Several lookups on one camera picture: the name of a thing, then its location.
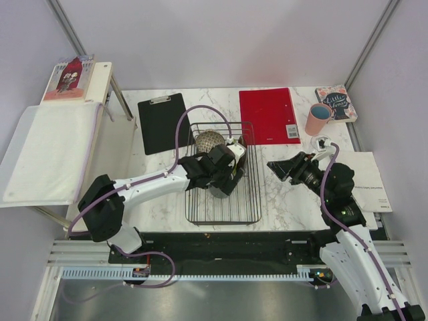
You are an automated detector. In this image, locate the black clipboard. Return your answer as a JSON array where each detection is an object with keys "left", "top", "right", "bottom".
[{"left": 138, "top": 93, "right": 187, "bottom": 155}]

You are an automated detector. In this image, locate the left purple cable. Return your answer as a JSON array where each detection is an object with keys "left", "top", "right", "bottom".
[{"left": 62, "top": 104, "right": 233, "bottom": 304}]

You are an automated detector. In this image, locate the red cover book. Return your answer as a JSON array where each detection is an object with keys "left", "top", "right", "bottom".
[{"left": 42, "top": 55, "right": 95, "bottom": 102}]

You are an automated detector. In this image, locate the light blue plastic cup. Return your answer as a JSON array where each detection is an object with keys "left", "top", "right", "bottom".
[{"left": 310, "top": 103, "right": 332, "bottom": 122}]

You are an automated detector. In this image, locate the Little Women book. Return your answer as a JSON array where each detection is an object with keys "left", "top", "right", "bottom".
[{"left": 315, "top": 84, "right": 358, "bottom": 123}]

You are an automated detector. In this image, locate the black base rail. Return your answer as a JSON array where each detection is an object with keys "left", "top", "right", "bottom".
[{"left": 108, "top": 229, "right": 337, "bottom": 273}]

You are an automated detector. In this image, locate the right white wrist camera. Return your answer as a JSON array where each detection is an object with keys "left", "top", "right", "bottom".
[{"left": 314, "top": 136, "right": 336, "bottom": 161}]

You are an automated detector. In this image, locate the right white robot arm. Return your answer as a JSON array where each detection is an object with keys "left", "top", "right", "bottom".
[{"left": 267, "top": 152, "right": 426, "bottom": 320}]

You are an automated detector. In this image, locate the pink plastic cup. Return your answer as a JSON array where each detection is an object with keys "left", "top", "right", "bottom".
[{"left": 305, "top": 107, "right": 328, "bottom": 136}]

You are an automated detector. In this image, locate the dark brown floral plate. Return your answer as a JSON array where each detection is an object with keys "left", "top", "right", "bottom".
[{"left": 237, "top": 136, "right": 247, "bottom": 169}]

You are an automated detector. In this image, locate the purple cable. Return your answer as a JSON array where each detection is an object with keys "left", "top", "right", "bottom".
[
  {"left": 62, "top": 104, "right": 233, "bottom": 304},
  {"left": 320, "top": 141, "right": 407, "bottom": 321}
]

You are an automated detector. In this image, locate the patterned ceramic bowl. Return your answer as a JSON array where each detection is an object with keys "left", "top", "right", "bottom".
[{"left": 195, "top": 130, "right": 225, "bottom": 153}]

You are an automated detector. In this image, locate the white spiral notebook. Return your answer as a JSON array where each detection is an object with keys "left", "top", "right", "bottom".
[{"left": 336, "top": 151, "right": 393, "bottom": 213}]

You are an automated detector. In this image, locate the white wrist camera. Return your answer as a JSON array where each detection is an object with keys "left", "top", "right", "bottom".
[
  {"left": 314, "top": 136, "right": 336, "bottom": 161},
  {"left": 226, "top": 138, "right": 244, "bottom": 167}
]

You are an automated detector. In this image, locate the grey ceramic mug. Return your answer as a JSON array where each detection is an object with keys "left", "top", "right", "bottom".
[{"left": 209, "top": 186, "right": 229, "bottom": 199}]

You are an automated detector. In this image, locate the clear drinking glass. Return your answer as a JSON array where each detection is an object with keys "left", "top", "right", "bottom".
[{"left": 310, "top": 134, "right": 332, "bottom": 152}]

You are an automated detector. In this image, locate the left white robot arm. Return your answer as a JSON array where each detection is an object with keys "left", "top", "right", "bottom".
[{"left": 78, "top": 143, "right": 247, "bottom": 263}]

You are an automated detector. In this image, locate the red folder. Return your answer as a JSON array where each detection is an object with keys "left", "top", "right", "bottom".
[{"left": 239, "top": 88, "right": 301, "bottom": 145}]

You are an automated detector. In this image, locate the light blue cable duct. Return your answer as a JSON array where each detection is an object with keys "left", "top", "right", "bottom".
[{"left": 62, "top": 265, "right": 332, "bottom": 282}]

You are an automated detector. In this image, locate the grey wire dish rack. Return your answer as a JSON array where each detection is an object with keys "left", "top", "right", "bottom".
[{"left": 185, "top": 122, "right": 261, "bottom": 226}]

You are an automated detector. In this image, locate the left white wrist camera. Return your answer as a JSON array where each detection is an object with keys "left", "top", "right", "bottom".
[{"left": 226, "top": 138, "right": 244, "bottom": 167}]

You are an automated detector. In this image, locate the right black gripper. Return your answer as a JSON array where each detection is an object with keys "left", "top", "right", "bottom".
[{"left": 267, "top": 150, "right": 332, "bottom": 201}]

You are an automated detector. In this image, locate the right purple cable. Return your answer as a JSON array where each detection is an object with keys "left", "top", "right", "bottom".
[{"left": 320, "top": 141, "right": 407, "bottom": 321}]

